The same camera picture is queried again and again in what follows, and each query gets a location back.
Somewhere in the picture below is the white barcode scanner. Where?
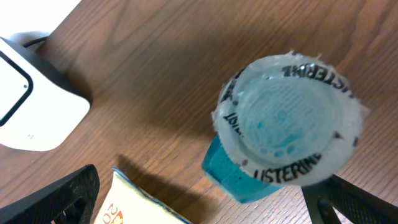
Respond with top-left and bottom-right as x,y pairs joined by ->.
1,38 -> 91,151

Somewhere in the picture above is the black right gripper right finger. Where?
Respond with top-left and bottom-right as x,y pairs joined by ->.
301,175 -> 397,224

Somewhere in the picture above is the black scanner cable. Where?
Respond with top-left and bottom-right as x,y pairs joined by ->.
22,35 -> 50,49

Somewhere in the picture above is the teal mouthwash bottle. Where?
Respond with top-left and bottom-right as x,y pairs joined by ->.
202,52 -> 369,203

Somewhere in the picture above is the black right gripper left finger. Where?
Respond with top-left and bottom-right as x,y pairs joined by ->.
1,164 -> 100,223

